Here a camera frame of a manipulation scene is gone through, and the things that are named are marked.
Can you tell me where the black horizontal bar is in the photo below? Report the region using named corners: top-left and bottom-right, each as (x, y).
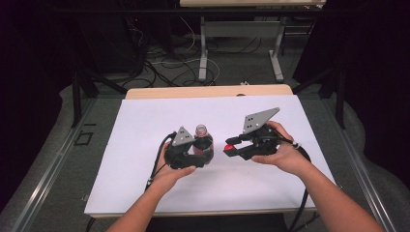
top-left (47, 7), bottom-right (323, 15)

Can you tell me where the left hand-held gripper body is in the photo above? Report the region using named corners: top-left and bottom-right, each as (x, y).
top-left (164, 126), bottom-right (198, 170)

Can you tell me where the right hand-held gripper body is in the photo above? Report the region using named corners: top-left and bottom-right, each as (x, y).
top-left (242, 106), bottom-right (281, 158)

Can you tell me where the tangle of floor cables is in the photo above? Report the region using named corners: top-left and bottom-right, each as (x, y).
top-left (124, 15), bottom-right (264, 89)

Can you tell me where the white table mat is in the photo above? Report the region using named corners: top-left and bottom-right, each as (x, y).
top-left (84, 94), bottom-right (337, 216)

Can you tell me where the aluminium floor rail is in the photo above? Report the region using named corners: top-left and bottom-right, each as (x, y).
top-left (322, 96), bottom-right (399, 232)
top-left (9, 98), bottom-right (98, 232)

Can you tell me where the person's left hand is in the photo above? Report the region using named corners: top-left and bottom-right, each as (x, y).
top-left (151, 142), bottom-right (197, 193)

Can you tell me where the white desk with metal legs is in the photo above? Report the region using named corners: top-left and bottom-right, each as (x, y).
top-left (179, 0), bottom-right (327, 83)

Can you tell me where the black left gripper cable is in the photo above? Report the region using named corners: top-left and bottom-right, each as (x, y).
top-left (144, 131), bottom-right (177, 191)

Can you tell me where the black metal stand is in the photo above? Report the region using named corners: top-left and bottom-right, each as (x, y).
top-left (71, 64), bottom-right (129, 129)
top-left (292, 62), bottom-right (348, 131)

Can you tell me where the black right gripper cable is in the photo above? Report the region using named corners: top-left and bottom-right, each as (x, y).
top-left (272, 129), bottom-right (321, 232)

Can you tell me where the person's right hand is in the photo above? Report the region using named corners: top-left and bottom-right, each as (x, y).
top-left (250, 120), bottom-right (312, 177)

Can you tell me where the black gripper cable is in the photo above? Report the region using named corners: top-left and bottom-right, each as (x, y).
top-left (144, 131), bottom-right (177, 191)
top-left (272, 129), bottom-right (321, 232)

